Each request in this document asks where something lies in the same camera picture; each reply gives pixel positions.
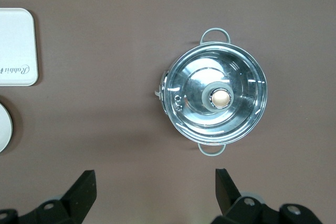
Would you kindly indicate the white rabbit print tray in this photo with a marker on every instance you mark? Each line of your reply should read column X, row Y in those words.
column 15, row 45

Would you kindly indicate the brown table cover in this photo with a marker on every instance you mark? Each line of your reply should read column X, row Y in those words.
column 105, row 51

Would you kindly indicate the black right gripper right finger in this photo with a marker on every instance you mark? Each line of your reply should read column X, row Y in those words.
column 228, row 195

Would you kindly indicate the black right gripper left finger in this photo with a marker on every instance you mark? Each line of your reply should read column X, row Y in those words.
column 76, row 197

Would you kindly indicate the round cream plate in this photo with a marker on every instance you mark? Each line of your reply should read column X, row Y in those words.
column 4, row 129

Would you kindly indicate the glass pot lid with knob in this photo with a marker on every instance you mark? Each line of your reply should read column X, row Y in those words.
column 236, row 98

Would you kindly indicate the steel pot with glass lid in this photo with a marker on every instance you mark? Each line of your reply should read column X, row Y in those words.
column 164, row 81

